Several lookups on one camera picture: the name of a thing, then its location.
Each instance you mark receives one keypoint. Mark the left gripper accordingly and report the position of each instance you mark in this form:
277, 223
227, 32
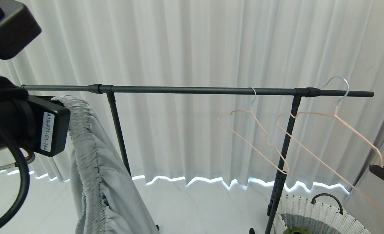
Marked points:
3, 97

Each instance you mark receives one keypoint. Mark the pale grey shorts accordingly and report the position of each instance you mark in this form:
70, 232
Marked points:
114, 195

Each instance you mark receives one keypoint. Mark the pink clothes hanger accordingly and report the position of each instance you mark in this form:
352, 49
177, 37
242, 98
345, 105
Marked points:
354, 130
260, 125

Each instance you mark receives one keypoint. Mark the black clothes rack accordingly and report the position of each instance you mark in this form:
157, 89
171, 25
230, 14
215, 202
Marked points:
195, 90

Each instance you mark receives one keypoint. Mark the white laundry basket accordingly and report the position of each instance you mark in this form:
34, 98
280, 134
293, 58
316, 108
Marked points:
322, 214

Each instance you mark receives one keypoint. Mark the white curtain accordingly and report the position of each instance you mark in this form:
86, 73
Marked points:
185, 42

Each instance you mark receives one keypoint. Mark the green garment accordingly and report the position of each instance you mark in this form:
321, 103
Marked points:
296, 230

